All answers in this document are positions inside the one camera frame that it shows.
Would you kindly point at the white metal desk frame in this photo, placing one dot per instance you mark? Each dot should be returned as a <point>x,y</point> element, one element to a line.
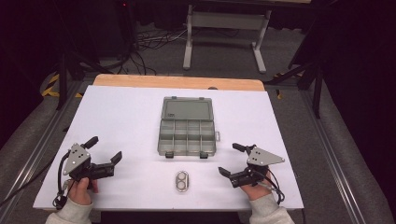
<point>229,20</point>

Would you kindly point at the black metal stand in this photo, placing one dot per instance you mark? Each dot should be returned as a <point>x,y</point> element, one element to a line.
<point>63,77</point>
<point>316,87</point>

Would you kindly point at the person's right hand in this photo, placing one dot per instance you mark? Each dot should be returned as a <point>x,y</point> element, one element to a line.
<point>258,191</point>

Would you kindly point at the dark equipment with red light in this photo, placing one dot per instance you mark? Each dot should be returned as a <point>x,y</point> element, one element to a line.
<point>127,21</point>

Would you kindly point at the small clear two-cell blister pack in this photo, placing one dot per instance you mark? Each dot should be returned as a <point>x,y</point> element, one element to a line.
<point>181,181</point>

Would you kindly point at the aluminium floor rail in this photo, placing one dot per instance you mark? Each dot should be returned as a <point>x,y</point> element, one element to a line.
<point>34,152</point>
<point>334,161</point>

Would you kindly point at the grey plastic compartment box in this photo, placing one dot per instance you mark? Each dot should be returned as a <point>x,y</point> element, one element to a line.
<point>186,130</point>

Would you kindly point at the yellow black hazard tape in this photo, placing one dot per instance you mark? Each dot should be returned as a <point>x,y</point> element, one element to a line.
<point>279,93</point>
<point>51,87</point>

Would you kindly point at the person's left hand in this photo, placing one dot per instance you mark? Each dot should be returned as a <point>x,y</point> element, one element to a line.
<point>80,193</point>

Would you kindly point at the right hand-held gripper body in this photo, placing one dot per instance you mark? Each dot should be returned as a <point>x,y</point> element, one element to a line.
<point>261,157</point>

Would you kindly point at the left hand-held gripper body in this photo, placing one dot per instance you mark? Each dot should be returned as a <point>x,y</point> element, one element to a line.
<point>77,158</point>

